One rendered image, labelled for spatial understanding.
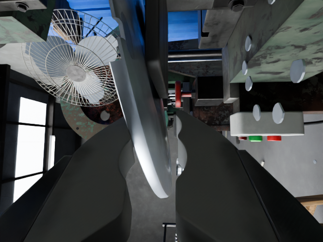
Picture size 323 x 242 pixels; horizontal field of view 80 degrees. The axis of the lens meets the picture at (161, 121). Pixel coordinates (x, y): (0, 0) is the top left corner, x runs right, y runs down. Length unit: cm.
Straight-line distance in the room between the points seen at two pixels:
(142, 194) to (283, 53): 698
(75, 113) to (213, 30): 149
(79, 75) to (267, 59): 98
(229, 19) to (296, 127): 25
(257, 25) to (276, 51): 4
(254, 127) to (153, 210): 692
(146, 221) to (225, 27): 721
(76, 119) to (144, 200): 576
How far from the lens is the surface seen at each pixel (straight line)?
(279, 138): 49
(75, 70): 115
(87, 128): 171
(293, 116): 48
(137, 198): 724
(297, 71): 22
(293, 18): 25
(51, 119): 607
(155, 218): 736
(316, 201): 121
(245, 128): 44
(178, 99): 53
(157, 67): 17
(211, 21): 40
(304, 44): 32
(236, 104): 48
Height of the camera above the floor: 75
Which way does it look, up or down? 5 degrees up
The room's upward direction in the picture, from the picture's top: 91 degrees counter-clockwise
